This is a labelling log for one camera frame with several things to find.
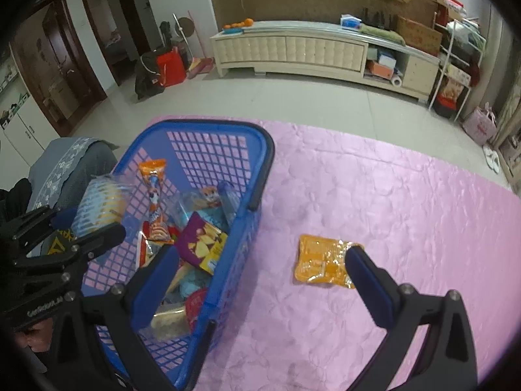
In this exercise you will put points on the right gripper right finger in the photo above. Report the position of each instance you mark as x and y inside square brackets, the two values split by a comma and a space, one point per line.
[446, 359]

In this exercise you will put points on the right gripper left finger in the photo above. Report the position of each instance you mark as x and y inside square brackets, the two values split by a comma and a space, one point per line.
[128, 308]

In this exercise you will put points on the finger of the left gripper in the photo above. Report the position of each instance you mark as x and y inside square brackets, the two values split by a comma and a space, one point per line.
[39, 223]
[82, 250]

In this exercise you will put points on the blue striped clear snack bag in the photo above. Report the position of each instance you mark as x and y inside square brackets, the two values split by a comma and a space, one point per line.
[104, 202]

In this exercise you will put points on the red silver snack pouch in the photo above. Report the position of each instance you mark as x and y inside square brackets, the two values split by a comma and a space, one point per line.
[194, 305]

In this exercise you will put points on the orange long snack packet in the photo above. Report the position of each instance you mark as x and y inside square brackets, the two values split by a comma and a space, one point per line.
[152, 174]

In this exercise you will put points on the purple chips bag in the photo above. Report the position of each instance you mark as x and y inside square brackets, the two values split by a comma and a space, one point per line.
[201, 244]

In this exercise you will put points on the blue plastic basket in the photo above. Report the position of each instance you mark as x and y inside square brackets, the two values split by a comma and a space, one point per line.
[199, 153]

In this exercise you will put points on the operator left hand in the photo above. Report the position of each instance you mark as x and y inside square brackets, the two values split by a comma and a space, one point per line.
[37, 337]

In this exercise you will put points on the grey covered chair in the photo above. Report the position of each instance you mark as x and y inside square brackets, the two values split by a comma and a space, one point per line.
[62, 173]

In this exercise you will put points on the white cupboard with shelves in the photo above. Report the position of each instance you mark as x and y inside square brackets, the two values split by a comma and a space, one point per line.
[25, 131]

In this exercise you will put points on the pink quilted table cloth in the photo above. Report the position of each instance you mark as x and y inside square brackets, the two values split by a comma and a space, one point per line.
[427, 222]

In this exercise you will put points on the dark backpack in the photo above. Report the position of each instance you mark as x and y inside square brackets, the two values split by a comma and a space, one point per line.
[147, 76]

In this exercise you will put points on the red shopping bag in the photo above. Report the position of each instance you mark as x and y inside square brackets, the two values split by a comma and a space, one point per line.
[172, 70]

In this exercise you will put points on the white slippers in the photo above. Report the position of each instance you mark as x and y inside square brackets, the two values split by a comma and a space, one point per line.
[492, 159]

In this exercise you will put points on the pink bag on floor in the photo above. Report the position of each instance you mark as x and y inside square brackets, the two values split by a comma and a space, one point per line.
[481, 125]

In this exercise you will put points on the oranges on blue plate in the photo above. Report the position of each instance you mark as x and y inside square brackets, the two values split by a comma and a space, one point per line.
[238, 28]

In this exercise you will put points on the cream tv cabinet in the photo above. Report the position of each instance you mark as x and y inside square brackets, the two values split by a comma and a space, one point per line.
[324, 50]

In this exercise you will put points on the white metal shelf rack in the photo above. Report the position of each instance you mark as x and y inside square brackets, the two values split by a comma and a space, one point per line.
[460, 55]

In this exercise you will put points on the cardboard box on cabinet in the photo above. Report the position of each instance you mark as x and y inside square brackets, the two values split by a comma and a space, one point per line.
[418, 36]

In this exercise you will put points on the green folded cloth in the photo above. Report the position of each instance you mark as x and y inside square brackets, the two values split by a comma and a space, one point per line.
[382, 34]

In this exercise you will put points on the blue tissue pack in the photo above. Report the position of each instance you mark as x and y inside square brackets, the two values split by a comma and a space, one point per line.
[350, 22]

